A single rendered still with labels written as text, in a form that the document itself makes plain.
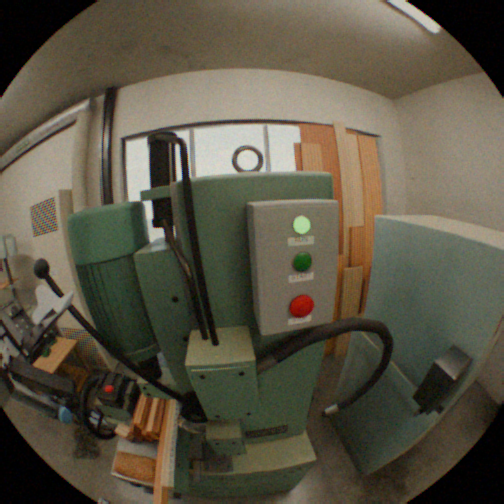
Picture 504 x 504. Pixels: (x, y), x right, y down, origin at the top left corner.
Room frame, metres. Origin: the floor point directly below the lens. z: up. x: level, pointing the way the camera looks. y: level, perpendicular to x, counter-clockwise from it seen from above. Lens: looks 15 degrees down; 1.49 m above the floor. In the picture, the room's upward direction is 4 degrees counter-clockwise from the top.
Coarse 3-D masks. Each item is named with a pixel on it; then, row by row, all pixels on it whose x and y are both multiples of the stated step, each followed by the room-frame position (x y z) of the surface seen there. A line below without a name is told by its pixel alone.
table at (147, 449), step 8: (160, 352) 0.63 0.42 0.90; (160, 360) 0.57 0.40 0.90; (112, 424) 0.23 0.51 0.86; (128, 424) 0.24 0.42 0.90; (184, 432) 0.26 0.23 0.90; (120, 440) 0.17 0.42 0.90; (136, 440) 0.19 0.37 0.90; (144, 440) 0.19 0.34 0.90; (184, 440) 0.23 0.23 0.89; (120, 448) 0.14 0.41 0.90; (128, 448) 0.15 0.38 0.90; (136, 448) 0.16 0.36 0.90; (144, 448) 0.17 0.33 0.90; (152, 448) 0.17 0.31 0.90; (184, 448) 0.20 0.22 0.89; (144, 456) 0.14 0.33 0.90; (152, 456) 0.15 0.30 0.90; (184, 456) 0.17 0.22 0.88; (184, 464) 0.15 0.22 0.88; (112, 472) 0.04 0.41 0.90; (184, 472) 0.12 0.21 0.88; (128, 480) 0.04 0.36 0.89; (136, 480) 0.05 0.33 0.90; (184, 480) 0.09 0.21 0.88; (184, 488) 0.07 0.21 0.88
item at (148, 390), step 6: (168, 372) 0.36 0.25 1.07; (138, 378) 0.32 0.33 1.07; (162, 378) 0.34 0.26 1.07; (168, 378) 0.34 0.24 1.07; (138, 384) 0.31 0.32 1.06; (144, 384) 0.31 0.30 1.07; (150, 384) 0.31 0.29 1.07; (168, 384) 0.32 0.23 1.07; (174, 384) 0.32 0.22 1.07; (144, 390) 0.31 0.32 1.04; (150, 390) 0.31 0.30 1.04; (156, 390) 0.31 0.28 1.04; (174, 390) 0.32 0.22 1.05; (150, 396) 0.31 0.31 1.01; (156, 396) 0.31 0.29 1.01; (162, 396) 0.31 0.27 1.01; (168, 396) 0.32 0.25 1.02
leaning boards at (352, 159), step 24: (312, 144) 1.61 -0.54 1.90; (336, 144) 1.67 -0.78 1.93; (360, 144) 1.68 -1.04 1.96; (312, 168) 1.59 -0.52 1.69; (336, 168) 1.66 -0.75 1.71; (360, 168) 1.70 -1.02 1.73; (336, 192) 1.64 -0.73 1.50; (360, 192) 1.69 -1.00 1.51; (360, 216) 1.67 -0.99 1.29; (360, 240) 1.55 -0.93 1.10; (360, 264) 1.55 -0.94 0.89; (336, 288) 1.46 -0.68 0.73; (360, 288) 1.42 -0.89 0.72; (336, 312) 1.45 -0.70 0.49; (360, 312) 1.45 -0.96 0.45; (336, 336) 1.40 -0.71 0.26
